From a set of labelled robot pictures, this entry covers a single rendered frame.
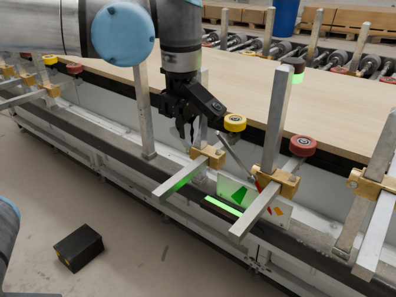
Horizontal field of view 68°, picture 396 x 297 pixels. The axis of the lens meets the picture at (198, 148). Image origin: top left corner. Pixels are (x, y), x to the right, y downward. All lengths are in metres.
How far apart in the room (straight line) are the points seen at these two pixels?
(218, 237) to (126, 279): 0.52
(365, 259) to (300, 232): 0.38
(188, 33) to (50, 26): 0.27
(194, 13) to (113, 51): 0.22
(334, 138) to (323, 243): 0.33
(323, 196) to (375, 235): 0.48
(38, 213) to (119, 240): 0.61
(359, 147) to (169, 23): 0.69
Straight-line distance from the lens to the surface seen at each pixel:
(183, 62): 0.63
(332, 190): 1.09
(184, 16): 0.61
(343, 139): 1.05
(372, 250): 0.62
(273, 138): 0.80
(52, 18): 0.47
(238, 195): 0.96
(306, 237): 0.95
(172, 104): 0.69
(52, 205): 2.21
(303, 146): 0.95
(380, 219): 0.69
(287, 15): 6.42
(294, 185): 0.84
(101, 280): 1.72
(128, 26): 0.45
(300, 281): 1.52
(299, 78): 0.77
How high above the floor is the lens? 1.39
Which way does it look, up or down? 34 degrees down
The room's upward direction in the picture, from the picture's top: straight up
